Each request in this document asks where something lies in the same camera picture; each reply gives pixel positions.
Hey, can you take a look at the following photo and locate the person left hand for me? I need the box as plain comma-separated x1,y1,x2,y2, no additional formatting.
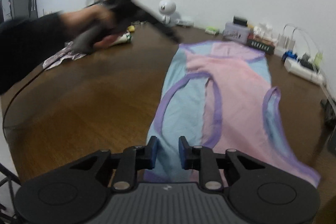
56,5,126,51

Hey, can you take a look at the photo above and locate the white power strip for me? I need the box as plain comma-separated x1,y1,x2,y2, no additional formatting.
284,59,325,85

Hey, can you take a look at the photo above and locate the white charging cable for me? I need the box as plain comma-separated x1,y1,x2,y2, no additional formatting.
282,23,325,62

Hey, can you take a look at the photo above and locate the small black box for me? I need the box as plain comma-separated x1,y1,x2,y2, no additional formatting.
232,16,248,27

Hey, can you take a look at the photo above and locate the white round robot figurine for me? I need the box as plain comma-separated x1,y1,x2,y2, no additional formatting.
158,0,176,24

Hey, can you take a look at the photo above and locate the black phone stand clamp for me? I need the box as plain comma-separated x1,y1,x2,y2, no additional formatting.
320,99,335,132

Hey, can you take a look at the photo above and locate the cream green-flower garment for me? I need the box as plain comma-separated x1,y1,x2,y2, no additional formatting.
109,31,132,47

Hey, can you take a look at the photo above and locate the green tissue pack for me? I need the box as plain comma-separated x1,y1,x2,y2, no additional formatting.
205,27,220,36

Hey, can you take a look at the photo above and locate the white charger plug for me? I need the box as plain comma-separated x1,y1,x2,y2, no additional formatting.
274,34,295,57

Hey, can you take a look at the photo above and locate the dark tissue box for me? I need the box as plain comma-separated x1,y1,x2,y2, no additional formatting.
247,23,277,55

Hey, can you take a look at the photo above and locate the lavender tin box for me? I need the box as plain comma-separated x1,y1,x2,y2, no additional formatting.
223,22,251,44

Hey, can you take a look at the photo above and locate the pink floral ruffled garment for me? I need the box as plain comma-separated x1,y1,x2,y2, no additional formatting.
43,42,86,70

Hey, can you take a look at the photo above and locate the pink blue purple-trimmed garment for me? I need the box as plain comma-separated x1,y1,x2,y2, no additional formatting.
144,41,321,186

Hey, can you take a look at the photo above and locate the blue toy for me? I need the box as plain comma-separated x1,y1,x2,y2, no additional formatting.
281,50,298,62

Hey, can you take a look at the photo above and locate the white small device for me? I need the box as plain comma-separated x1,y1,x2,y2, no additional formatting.
175,16,194,28

